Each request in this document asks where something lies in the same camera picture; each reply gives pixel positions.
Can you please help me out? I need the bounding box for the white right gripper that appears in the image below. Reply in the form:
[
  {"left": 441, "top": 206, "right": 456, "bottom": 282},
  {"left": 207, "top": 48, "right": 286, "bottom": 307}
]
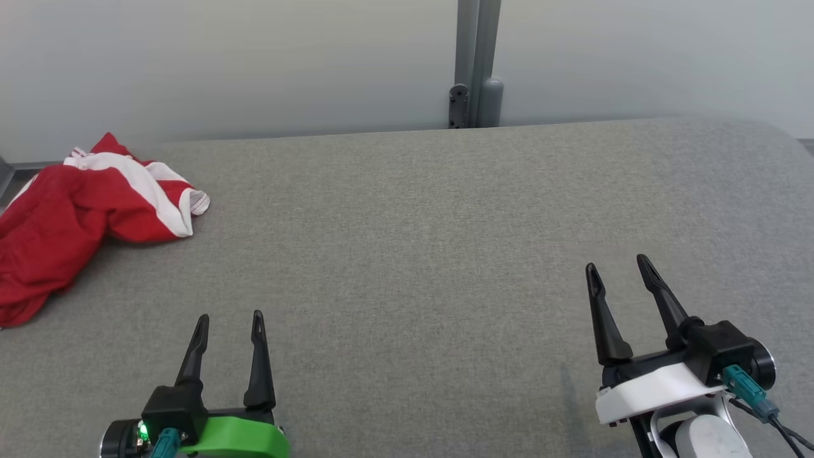
[{"left": 585, "top": 254, "right": 777, "bottom": 427}]

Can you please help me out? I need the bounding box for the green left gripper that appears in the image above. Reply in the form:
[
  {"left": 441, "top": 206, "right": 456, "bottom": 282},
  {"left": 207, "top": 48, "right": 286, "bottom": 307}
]
[{"left": 100, "top": 310, "right": 291, "bottom": 458}]

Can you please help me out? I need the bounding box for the red and white sports jersey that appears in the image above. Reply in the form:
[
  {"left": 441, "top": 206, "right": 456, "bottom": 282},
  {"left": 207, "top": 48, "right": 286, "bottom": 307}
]
[{"left": 0, "top": 132, "right": 211, "bottom": 329}]

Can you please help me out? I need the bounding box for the left arm cable teal plug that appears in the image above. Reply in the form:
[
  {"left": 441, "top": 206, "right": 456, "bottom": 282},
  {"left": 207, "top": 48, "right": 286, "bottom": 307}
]
[{"left": 151, "top": 428, "right": 181, "bottom": 458}]

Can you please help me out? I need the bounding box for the grey cylinder post cap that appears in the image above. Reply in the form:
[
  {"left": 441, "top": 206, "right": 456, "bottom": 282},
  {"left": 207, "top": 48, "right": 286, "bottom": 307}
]
[{"left": 478, "top": 77, "right": 505, "bottom": 128}]

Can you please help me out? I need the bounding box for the dark metal post bracket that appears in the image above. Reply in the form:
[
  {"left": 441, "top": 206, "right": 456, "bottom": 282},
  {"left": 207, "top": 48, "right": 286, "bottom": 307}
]
[{"left": 448, "top": 84, "right": 471, "bottom": 130}]

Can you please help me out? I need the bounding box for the grey metal wall post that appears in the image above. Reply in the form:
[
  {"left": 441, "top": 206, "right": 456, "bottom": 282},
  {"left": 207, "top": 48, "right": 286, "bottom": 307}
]
[{"left": 453, "top": 0, "right": 503, "bottom": 129}]

